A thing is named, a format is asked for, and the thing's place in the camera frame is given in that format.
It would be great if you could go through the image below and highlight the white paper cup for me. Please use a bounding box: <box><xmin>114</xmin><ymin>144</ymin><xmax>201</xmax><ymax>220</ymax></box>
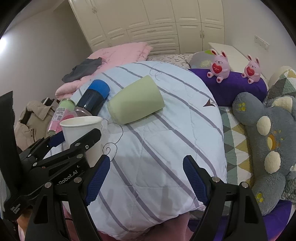
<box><xmin>60</xmin><ymin>116</ymin><xmax>103</xmax><ymax>167</ymax></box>

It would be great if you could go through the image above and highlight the clear cup with pink label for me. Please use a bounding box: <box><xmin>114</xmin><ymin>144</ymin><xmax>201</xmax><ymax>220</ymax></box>
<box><xmin>61</xmin><ymin>107</ymin><xmax>92</xmax><ymax>121</ymax></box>

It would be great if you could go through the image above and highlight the light green plastic cup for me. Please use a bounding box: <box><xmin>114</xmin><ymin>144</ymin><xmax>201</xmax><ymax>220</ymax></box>
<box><xmin>107</xmin><ymin>76</ymin><xmax>165</xmax><ymax>125</ymax></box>

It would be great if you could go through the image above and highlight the beige jacket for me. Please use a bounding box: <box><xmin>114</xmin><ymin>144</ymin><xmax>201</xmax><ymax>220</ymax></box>
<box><xmin>14</xmin><ymin>100</ymin><xmax>57</xmax><ymax>151</ymax></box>

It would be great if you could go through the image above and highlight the green and pink can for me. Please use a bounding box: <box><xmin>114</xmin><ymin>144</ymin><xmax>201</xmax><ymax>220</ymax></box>
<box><xmin>47</xmin><ymin>98</ymin><xmax>75</xmax><ymax>136</ymax></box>

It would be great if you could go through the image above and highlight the blue and black can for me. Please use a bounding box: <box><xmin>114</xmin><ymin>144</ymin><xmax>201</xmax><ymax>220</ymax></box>
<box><xmin>76</xmin><ymin>79</ymin><xmax>110</xmax><ymax>116</ymax></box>

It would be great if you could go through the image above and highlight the triangle pattern quilt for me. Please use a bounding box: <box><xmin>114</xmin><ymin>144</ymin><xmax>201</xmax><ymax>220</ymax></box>
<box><xmin>219</xmin><ymin>107</ymin><xmax>254</xmax><ymax>186</ymax></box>

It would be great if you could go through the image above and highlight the striped white quilt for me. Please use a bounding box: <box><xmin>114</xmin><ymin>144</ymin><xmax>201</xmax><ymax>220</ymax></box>
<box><xmin>88</xmin><ymin>61</ymin><xmax>227</xmax><ymax>240</ymax></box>

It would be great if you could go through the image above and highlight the dark grey garment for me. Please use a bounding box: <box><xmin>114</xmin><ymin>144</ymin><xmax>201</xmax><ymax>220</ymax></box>
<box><xmin>62</xmin><ymin>57</ymin><xmax>102</xmax><ymax>83</ymax></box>

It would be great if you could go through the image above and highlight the grey plush toy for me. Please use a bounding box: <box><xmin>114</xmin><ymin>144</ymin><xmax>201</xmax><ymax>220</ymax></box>
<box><xmin>232</xmin><ymin>92</ymin><xmax>295</xmax><ymax>215</ymax></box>

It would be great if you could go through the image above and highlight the folded pink quilt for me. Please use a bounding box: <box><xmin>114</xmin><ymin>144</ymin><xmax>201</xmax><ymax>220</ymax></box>
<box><xmin>55</xmin><ymin>42</ymin><xmax>153</xmax><ymax>100</ymax></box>

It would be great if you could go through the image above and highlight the purple cushion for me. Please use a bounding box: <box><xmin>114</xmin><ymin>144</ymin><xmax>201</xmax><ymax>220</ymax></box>
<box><xmin>189</xmin><ymin>69</ymin><xmax>267</xmax><ymax>107</ymax></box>

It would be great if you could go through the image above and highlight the heart pattern bedsheet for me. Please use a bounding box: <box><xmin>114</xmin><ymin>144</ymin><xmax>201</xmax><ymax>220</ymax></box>
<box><xmin>147</xmin><ymin>53</ymin><xmax>194</xmax><ymax>69</ymax></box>

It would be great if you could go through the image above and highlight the triangle pattern pillow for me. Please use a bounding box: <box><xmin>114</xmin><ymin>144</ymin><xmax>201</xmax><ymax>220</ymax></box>
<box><xmin>263</xmin><ymin>66</ymin><xmax>295</xmax><ymax>106</ymax></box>

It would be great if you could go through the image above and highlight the grey flower pillow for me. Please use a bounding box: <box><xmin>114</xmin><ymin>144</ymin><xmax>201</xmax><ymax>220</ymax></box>
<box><xmin>189</xmin><ymin>49</ymin><xmax>216</xmax><ymax>70</ymax></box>

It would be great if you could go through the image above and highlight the cream wardrobe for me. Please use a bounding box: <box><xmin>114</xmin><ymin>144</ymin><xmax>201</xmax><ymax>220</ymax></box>
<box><xmin>69</xmin><ymin>0</ymin><xmax>225</xmax><ymax>55</ymax></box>

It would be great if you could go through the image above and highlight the right pink bunny toy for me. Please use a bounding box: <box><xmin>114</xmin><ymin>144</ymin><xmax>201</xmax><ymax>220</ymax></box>
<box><xmin>241</xmin><ymin>54</ymin><xmax>261</xmax><ymax>84</ymax></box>

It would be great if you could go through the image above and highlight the pink bunny toy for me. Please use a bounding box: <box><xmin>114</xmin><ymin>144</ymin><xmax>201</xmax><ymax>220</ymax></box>
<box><xmin>241</xmin><ymin>54</ymin><xmax>261</xmax><ymax>84</ymax></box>
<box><xmin>207</xmin><ymin>49</ymin><xmax>230</xmax><ymax>83</ymax></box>

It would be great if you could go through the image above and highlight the left pink bunny toy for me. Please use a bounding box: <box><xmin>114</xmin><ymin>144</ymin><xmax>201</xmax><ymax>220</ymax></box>
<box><xmin>207</xmin><ymin>49</ymin><xmax>230</xmax><ymax>83</ymax></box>

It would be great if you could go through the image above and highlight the white board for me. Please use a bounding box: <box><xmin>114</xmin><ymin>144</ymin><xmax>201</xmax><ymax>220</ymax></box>
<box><xmin>208</xmin><ymin>42</ymin><xmax>269</xmax><ymax>86</ymax></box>

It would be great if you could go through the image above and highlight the wall socket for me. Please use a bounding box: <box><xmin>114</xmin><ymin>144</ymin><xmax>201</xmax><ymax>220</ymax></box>
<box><xmin>254</xmin><ymin>35</ymin><xmax>269</xmax><ymax>50</ymax></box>

